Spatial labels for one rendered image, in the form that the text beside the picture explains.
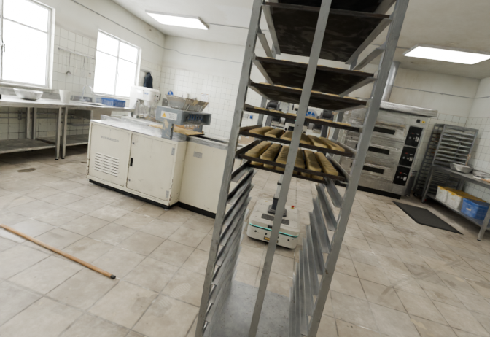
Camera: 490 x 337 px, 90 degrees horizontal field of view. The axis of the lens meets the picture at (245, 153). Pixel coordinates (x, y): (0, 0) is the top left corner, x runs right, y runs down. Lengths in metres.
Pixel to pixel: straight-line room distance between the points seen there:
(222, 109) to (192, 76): 1.29
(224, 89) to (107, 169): 4.56
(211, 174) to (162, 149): 0.62
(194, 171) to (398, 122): 4.63
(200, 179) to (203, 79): 4.90
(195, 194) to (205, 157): 0.47
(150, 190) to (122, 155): 0.55
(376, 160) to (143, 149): 4.85
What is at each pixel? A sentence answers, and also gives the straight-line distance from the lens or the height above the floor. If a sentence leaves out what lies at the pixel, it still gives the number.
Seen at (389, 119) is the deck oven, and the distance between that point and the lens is 6.15.
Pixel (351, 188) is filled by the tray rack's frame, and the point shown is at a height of 1.11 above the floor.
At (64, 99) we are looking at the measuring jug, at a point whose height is 0.94.
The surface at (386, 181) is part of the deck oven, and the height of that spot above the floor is 0.33.
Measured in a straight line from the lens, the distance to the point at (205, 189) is 2.91.
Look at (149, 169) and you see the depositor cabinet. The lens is 3.05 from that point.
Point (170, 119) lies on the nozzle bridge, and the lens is 2.81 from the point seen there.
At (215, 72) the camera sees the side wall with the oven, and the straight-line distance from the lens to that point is 7.38.
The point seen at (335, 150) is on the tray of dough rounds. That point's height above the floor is 1.23.
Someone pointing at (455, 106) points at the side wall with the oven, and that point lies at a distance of 7.78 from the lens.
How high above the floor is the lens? 1.31
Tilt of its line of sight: 10 degrees down
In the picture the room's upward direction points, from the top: 11 degrees clockwise
